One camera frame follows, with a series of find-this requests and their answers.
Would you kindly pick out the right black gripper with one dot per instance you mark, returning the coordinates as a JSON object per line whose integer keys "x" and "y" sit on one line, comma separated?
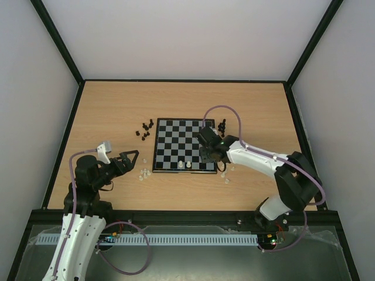
{"x": 205, "y": 145}

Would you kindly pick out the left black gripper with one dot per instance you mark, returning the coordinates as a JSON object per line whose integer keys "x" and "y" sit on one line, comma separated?
{"x": 129, "y": 165}

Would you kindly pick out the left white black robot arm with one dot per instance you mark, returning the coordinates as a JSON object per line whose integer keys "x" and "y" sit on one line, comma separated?
{"x": 85, "y": 215}

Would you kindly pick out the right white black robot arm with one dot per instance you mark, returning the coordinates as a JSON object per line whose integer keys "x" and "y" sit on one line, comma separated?
{"x": 297, "y": 181}

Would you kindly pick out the black white chess board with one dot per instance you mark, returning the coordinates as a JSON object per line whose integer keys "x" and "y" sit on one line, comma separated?
{"x": 176, "y": 140}

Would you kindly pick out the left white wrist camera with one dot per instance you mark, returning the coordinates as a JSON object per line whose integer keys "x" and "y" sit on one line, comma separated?
{"x": 103, "y": 149}

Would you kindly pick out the grey slotted cable duct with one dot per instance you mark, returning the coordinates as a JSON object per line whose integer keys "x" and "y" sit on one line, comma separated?
{"x": 181, "y": 240}

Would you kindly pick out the black aluminium frame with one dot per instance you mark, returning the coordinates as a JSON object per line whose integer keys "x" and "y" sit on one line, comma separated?
{"x": 322, "y": 217}

